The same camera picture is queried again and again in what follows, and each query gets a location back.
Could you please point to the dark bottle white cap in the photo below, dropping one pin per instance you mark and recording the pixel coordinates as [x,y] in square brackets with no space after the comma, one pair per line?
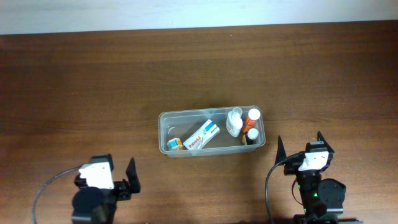
[250,137]

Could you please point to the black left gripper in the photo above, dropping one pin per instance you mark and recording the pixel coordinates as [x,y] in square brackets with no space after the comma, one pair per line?
[121,187]

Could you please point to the white Panadol medicine box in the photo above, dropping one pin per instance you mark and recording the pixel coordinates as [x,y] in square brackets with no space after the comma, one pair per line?
[202,136]

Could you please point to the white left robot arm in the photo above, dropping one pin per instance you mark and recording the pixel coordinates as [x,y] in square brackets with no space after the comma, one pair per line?
[98,194]

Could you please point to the clear plastic container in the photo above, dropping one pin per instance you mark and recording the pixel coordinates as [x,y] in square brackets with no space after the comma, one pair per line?
[182,124]

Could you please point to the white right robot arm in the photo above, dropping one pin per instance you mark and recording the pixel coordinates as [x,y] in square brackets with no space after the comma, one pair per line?
[321,199]

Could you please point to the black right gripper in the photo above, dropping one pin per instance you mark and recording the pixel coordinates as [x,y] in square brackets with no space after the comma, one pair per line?
[290,168]

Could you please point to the small jar gold lid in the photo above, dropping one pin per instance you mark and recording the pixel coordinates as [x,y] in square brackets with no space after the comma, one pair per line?
[175,144]

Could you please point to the white plastic bottle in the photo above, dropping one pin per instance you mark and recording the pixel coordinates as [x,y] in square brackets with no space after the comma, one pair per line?
[234,121]

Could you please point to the orange tube white cap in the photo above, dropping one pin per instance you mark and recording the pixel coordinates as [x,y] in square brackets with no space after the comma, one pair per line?
[253,115]

